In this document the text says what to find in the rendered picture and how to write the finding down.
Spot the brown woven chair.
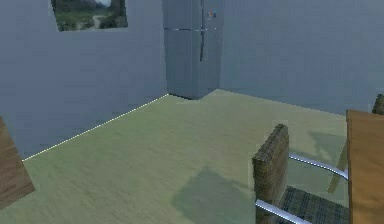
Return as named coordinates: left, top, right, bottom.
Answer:
left=371, top=93, right=384, bottom=116
left=251, top=123, right=350, bottom=224

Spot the grey fridge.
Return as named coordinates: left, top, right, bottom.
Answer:
left=162, top=0, right=226, bottom=101

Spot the framed landscape picture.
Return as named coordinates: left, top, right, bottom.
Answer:
left=50, top=0, right=129, bottom=33

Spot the brown wooden table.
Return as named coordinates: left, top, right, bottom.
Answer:
left=327, top=108, right=384, bottom=224

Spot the black fridge handle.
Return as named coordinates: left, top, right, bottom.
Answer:
left=199, top=0, right=206, bottom=62

